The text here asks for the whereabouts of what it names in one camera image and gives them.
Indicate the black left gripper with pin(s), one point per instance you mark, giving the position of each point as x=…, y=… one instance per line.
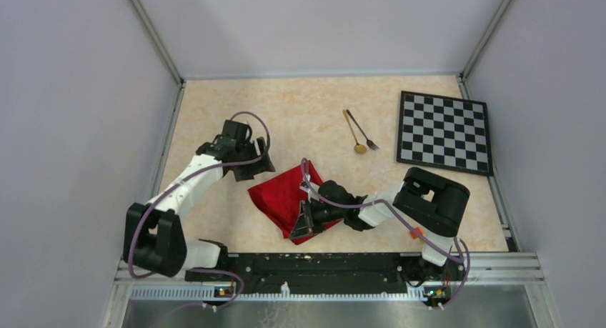
x=255, y=168

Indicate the orange block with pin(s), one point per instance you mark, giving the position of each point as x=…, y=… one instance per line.
x=416, y=233

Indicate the red cloth napkin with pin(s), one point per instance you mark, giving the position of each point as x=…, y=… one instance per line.
x=278, y=199

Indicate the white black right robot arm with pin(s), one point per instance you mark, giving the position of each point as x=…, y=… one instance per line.
x=430, y=206

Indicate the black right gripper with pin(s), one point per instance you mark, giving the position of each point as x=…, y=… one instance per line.
x=306, y=223

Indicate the aluminium frame rail front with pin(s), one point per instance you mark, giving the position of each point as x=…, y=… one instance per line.
x=484, y=268

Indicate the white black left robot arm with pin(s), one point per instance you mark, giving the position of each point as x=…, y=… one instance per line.
x=154, y=241

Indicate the black and white chessboard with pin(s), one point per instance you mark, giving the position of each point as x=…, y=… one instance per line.
x=445, y=133

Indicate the gold spoon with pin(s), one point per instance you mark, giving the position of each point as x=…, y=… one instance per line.
x=358, y=147

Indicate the dark metal fork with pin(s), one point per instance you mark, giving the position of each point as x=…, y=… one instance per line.
x=369, y=142

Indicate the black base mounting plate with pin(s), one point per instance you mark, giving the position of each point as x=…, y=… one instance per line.
x=329, y=273

